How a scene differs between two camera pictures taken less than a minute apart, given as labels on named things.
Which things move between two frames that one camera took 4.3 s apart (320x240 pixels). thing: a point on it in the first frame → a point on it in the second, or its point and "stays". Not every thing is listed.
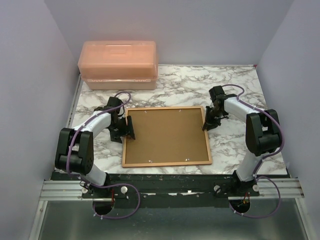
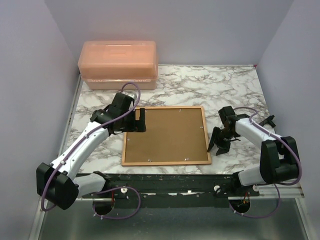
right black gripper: [213, 123] → [224, 147]
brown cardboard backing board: [166, 136] stays
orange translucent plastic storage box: [118, 65] stays
